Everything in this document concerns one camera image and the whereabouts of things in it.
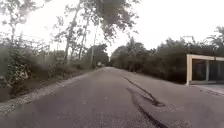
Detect grey asphalt road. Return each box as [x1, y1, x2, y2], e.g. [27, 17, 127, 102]
[0, 66, 224, 128]

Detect group of tall trees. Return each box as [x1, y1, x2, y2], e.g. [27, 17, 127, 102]
[0, 0, 142, 68]

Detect pale concrete driveway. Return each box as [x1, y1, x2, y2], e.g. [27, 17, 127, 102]
[191, 83, 224, 98]

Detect pale gravel strip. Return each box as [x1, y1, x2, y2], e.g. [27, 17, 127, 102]
[0, 68, 101, 116]

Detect dense row of trees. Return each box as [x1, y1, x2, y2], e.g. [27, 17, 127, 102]
[109, 25, 224, 84]

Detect overgrown bushes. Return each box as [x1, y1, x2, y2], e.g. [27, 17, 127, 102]
[0, 35, 98, 102]

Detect building with pale frame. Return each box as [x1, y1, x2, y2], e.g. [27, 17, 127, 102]
[185, 53, 224, 86]

